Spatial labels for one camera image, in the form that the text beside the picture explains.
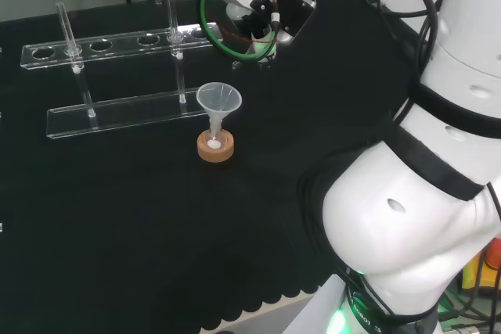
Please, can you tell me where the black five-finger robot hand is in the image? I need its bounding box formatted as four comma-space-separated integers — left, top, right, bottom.
225, 0, 319, 64

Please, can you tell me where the clear weighing funnel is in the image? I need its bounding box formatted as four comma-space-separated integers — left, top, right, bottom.
231, 25, 279, 71

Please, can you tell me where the translucent plastic funnel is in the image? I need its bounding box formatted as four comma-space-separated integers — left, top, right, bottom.
196, 81, 243, 149

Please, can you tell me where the clear acrylic funnel stand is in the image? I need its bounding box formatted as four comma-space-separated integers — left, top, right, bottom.
20, 0, 221, 139

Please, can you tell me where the black bench cloth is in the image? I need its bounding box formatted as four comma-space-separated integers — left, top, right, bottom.
0, 0, 426, 334

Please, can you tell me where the yellow stop button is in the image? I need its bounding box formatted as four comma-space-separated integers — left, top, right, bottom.
460, 232, 501, 296

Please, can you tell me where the green cable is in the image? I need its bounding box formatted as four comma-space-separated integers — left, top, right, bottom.
199, 0, 277, 63

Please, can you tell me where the cork ring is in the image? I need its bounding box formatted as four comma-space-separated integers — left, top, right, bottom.
196, 130, 236, 163

